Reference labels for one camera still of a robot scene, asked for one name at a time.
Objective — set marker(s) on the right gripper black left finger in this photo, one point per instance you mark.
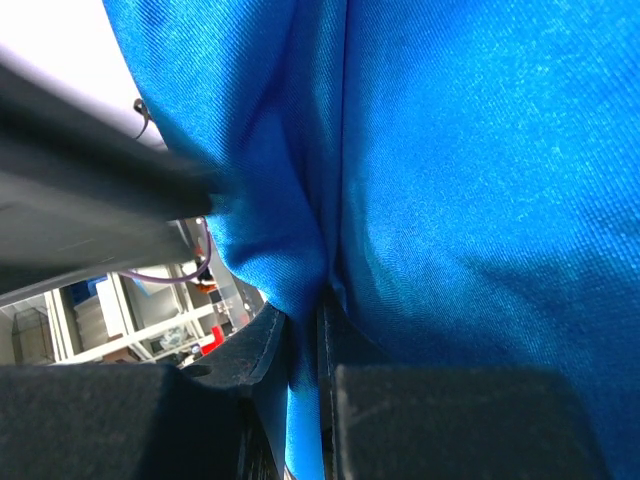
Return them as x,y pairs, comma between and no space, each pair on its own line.
222,417

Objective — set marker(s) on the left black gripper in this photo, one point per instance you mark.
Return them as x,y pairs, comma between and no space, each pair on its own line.
81,199

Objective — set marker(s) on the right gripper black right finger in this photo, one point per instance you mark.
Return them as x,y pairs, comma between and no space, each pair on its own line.
382,419

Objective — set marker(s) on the blue cloth napkin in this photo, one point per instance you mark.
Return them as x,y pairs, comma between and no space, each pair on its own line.
463,174

